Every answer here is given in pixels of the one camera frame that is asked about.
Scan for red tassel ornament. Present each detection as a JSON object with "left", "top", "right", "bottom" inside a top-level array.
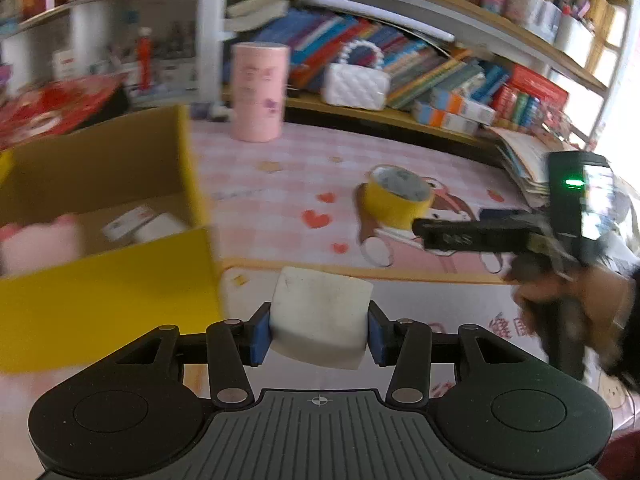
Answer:
[{"left": 136, "top": 27, "right": 153, "bottom": 91}]

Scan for small white printed box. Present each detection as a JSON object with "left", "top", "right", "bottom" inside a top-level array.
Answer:
[{"left": 101, "top": 205, "right": 156, "bottom": 243}]

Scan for yellow tape roll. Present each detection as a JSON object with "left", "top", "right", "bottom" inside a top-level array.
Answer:
[{"left": 361, "top": 165, "right": 435, "bottom": 231}]

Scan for white organizer with pens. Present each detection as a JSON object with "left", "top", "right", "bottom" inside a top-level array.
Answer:
[{"left": 505, "top": 0, "right": 598, "bottom": 68}]

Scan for yellow cardboard box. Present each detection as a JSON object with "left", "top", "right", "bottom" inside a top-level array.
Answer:
[{"left": 0, "top": 105, "right": 223, "bottom": 375}]

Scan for row of leaning books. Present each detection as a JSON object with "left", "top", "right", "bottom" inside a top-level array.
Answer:
[{"left": 255, "top": 7, "right": 511, "bottom": 111}]

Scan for red printed paper sheets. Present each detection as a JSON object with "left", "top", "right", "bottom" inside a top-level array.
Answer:
[{"left": 0, "top": 72, "right": 131, "bottom": 153}]

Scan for person's dark red clothing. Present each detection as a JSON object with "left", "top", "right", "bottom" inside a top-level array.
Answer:
[{"left": 597, "top": 430, "right": 640, "bottom": 480}]

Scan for folded white booklets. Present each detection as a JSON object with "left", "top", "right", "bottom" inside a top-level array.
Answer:
[{"left": 222, "top": 0, "right": 301, "bottom": 33}]

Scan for cream white foam block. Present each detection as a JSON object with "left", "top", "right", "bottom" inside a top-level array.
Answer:
[{"left": 269, "top": 266, "right": 375, "bottom": 371}]

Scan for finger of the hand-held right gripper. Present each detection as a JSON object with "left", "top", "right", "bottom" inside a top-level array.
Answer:
[
  {"left": 479, "top": 209, "right": 543, "bottom": 221},
  {"left": 412, "top": 217, "right": 551, "bottom": 256}
]

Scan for pink checked printed tablecloth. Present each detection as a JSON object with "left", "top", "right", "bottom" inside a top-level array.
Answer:
[{"left": 0, "top": 120, "right": 640, "bottom": 441}]

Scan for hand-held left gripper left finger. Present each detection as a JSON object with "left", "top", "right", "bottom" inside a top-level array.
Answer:
[{"left": 112, "top": 302, "right": 273, "bottom": 409}]

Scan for row of small thick books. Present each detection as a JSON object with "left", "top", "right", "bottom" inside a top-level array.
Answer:
[{"left": 492, "top": 85, "right": 551, "bottom": 133}]

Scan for pale pink pig plush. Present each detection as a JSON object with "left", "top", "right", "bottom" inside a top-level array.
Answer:
[{"left": 0, "top": 212, "right": 86, "bottom": 278}]

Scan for white quilted pearl-handle handbag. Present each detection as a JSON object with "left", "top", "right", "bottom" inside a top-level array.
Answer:
[{"left": 320, "top": 40, "right": 392, "bottom": 111}]

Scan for stack of papers and booklets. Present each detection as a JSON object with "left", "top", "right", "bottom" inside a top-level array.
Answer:
[{"left": 487, "top": 125, "right": 583, "bottom": 208}]

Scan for person's right hand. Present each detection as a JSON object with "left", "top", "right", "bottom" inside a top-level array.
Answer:
[{"left": 515, "top": 267, "right": 633, "bottom": 373}]

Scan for small white red box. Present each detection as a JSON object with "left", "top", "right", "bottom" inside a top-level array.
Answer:
[{"left": 54, "top": 50, "right": 78, "bottom": 81}]

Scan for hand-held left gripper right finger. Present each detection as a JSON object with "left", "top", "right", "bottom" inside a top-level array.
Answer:
[{"left": 368, "top": 301, "right": 528, "bottom": 408}]

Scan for white wooden bookshelf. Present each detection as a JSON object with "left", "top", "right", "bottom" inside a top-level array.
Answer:
[{"left": 0, "top": 0, "right": 631, "bottom": 161}]

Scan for pink cylinder container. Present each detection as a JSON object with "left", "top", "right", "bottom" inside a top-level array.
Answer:
[{"left": 230, "top": 42, "right": 291, "bottom": 143}]

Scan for long white tube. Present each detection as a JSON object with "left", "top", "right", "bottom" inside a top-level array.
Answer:
[{"left": 306, "top": 0, "right": 456, "bottom": 43}]

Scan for grey holders with pencils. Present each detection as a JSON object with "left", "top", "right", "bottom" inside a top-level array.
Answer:
[{"left": 107, "top": 20, "right": 198, "bottom": 96}]

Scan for thick red dictionary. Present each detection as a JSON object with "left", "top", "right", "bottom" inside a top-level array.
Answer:
[{"left": 507, "top": 64, "right": 570, "bottom": 106}]

